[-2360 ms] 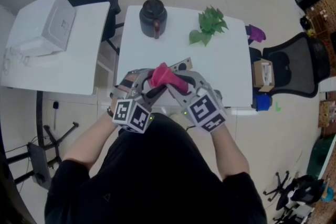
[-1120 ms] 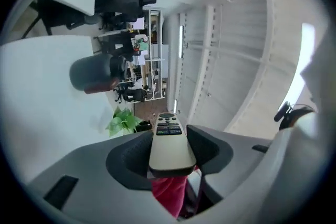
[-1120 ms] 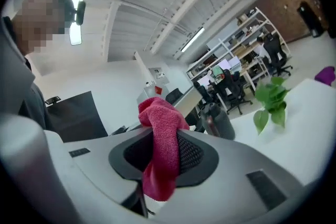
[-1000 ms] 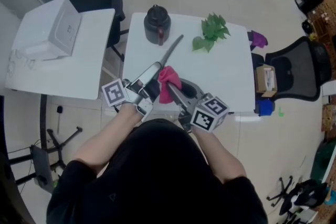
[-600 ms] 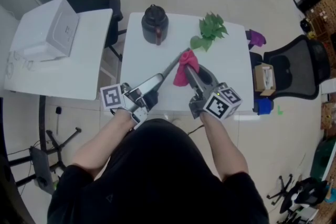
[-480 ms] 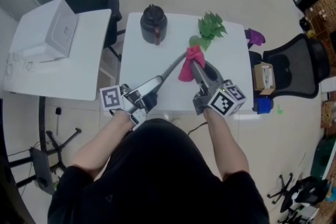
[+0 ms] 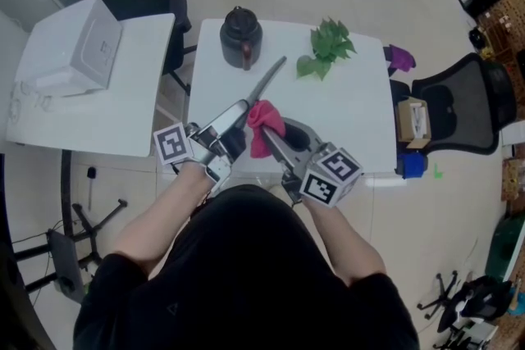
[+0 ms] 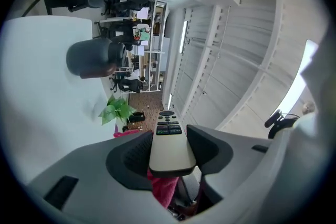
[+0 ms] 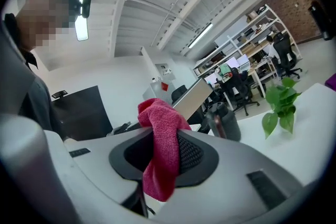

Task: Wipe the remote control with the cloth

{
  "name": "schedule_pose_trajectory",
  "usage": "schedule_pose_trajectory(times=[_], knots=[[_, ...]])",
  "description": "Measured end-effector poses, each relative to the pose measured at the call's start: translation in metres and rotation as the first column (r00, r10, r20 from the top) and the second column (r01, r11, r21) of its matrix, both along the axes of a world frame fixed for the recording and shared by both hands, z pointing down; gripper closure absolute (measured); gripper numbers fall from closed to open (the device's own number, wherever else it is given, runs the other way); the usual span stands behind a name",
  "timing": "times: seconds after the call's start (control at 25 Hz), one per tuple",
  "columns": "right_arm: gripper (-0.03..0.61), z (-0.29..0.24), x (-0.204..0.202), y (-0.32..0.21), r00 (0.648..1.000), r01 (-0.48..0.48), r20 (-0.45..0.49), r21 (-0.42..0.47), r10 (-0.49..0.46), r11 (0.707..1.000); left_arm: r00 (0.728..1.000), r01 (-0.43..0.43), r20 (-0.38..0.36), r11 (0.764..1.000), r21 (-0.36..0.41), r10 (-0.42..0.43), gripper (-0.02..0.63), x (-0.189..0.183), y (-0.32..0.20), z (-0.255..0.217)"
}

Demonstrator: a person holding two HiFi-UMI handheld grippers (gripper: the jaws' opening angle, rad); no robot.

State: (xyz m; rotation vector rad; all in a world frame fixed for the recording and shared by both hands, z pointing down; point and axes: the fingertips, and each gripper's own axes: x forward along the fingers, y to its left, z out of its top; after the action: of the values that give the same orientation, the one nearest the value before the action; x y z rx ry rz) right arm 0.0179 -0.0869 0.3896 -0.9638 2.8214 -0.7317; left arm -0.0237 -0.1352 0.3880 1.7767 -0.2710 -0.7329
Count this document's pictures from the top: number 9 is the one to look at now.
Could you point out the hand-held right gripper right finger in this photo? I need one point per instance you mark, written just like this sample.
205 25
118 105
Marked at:
225 165

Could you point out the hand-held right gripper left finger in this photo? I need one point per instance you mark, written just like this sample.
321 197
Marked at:
92 154

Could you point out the pink cloth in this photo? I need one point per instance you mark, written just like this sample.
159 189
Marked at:
164 136

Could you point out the black water bottle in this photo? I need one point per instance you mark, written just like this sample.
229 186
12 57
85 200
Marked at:
225 123

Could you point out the dark brown board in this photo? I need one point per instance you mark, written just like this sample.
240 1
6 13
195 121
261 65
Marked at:
81 112

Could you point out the small black mounted device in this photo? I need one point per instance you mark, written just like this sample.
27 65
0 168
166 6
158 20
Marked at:
60 94

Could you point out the person's grey-shirted torso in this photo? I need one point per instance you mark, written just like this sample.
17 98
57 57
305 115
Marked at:
39 105

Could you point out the beige desk partition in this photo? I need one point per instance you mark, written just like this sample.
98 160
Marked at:
193 98

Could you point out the black office chair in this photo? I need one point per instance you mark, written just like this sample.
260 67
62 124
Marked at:
240 90
179 92
284 53

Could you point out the green potted plant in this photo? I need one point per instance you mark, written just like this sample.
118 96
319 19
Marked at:
282 102

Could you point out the white cabinet with red label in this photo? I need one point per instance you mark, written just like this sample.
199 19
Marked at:
157 91

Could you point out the computer monitor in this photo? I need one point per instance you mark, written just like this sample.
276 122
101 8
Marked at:
237 61

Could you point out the long ceiling light tube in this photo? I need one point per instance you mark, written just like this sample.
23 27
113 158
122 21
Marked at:
200 35

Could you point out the white storage shelf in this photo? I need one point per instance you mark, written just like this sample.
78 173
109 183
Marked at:
252 34

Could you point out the purple object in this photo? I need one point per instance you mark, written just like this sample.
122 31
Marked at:
331 82

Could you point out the person's head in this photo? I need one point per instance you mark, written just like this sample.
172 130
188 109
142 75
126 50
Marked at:
42 21

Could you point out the black floor-standing unit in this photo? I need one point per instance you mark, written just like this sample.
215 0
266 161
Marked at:
319 19

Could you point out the black head-worn camera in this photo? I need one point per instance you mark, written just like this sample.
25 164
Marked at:
84 6

